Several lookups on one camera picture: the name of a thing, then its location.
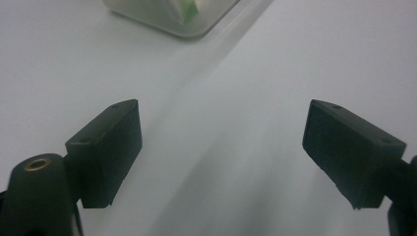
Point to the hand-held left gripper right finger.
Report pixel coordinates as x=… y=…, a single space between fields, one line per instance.
x=350 y=154

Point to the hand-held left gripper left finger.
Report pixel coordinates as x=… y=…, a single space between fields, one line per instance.
x=105 y=154

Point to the clear plastic container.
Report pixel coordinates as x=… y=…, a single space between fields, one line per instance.
x=147 y=13

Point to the green and white food packet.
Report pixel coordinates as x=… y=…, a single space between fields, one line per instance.
x=188 y=11

